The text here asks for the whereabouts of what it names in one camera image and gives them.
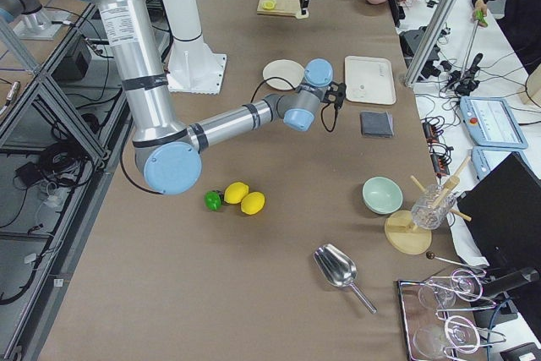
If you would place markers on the round white plate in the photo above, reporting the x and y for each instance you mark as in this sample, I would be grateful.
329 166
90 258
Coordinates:
283 74

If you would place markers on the rectangular white tray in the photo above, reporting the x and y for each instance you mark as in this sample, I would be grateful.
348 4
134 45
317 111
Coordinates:
369 80

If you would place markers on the yellow lemon slice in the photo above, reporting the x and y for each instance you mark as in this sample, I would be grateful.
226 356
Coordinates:
268 5

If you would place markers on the folded grey cloth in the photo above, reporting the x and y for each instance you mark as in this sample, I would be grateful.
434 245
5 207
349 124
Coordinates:
376 124

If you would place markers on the mint green bowl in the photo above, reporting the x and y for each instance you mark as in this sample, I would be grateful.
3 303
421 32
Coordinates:
382 195

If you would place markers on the yellow lemon front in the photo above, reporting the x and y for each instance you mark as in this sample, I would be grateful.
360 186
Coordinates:
252 203

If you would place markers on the yellow lemon back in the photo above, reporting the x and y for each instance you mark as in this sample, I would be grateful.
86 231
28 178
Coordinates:
235 192

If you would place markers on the clear glass cup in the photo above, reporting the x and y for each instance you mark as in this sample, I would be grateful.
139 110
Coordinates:
426 214

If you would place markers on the blue teach pendant upper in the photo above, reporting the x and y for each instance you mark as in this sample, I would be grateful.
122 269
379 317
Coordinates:
490 122

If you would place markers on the blue teach pendant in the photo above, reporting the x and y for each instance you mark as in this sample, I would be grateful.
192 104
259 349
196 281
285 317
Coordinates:
485 159
490 122

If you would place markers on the wooden cup rack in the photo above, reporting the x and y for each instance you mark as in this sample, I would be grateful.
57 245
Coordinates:
408 238

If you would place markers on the green toy pepper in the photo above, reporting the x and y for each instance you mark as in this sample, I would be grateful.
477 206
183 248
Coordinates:
213 200

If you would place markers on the blue teach pendant lower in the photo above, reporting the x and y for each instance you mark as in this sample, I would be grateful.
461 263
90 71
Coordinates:
485 159

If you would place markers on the metal scoop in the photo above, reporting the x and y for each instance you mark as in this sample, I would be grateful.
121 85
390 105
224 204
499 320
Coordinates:
340 271

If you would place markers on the person in black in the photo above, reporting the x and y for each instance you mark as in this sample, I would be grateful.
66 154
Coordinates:
521 26

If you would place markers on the black monitor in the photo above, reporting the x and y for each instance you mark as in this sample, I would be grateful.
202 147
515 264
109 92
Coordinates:
505 211

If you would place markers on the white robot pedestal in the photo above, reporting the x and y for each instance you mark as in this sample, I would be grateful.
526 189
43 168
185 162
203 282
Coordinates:
192 66

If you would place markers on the aluminium frame post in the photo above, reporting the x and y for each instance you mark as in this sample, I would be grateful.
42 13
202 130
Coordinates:
428 41

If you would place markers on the metal wire glass rack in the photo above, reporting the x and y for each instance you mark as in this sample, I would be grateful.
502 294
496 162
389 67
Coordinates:
437 316

